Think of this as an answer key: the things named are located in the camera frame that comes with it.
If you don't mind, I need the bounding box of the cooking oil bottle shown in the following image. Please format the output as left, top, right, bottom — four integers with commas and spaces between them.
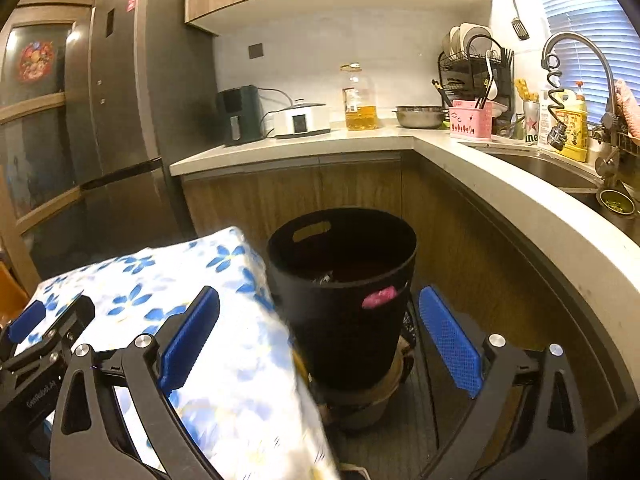
341, 63, 379, 132

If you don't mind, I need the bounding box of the steel sink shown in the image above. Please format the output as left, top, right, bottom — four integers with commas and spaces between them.
470, 147, 640, 231

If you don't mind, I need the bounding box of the steel kitchen faucet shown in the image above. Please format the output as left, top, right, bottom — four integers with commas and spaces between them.
541, 31, 623, 191

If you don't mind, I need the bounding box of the blue floral tablecloth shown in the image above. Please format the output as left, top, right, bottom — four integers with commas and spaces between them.
27, 226, 341, 480

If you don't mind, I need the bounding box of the black trash bin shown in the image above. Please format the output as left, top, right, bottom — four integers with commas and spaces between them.
266, 207, 418, 391

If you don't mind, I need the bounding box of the hanging metal spatula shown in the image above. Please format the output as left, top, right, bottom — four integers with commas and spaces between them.
502, 0, 530, 41

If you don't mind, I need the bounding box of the kitchen counter with wooden cabinets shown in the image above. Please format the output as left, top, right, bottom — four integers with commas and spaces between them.
170, 125, 640, 461

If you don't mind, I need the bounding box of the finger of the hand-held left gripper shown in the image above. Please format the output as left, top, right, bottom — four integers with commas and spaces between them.
7, 302, 47, 343
30, 297, 96, 361

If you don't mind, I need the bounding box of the yellow detergent bottle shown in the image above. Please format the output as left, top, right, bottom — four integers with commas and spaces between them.
555, 81, 589, 163

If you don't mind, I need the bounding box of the wooden glass panel door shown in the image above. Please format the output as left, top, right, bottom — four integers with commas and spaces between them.
0, 0, 103, 296

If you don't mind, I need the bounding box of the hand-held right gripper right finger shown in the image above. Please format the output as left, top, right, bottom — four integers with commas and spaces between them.
417, 285, 590, 480

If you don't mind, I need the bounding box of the stack of white dishes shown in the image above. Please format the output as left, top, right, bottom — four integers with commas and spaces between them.
446, 22, 496, 61

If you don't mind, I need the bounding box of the pink plastic bag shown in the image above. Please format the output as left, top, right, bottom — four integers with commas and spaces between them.
361, 286, 397, 309

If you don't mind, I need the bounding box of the white bottle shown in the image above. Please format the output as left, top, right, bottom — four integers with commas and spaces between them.
537, 89, 557, 148

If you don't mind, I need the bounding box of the steel sink strainer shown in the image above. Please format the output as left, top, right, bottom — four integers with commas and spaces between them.
596, 187, 636, 217

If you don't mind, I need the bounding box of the pink utensil basket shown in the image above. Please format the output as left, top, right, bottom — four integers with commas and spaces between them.
448, 101, 493, 141

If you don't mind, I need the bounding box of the black power cable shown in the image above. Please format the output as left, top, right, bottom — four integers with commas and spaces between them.
259, 87, 291, 138

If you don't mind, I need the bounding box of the black dish rack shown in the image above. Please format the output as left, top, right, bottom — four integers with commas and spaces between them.
432, 22, 516, 111

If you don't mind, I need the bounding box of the steel bowl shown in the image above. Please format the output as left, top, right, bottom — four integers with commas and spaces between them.
394, 105, 447, 130

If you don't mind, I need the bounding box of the white electric cooker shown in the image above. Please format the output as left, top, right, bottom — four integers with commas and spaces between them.
272, 100, 332, 138

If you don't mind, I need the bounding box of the beige round stand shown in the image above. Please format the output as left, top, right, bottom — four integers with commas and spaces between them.
315, 347, 417, 433

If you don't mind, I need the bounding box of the window blind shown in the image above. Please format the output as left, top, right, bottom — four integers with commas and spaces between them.
530, 0, 640, 126

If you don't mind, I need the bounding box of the grey refrigerator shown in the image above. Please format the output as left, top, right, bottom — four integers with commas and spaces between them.
62, 0, 221, 261

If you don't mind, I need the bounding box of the red flower door decal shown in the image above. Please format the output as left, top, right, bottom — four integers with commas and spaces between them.
18, 42, 55, 82

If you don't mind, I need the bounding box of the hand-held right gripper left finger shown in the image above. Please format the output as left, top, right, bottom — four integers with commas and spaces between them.
49, 286, 223, 480

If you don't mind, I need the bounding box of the black air fryer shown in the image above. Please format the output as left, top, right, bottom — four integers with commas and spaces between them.
216, 85, 266, 147

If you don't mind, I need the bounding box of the pink cloth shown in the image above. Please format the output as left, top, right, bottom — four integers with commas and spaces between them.
614, 79, 640, 141

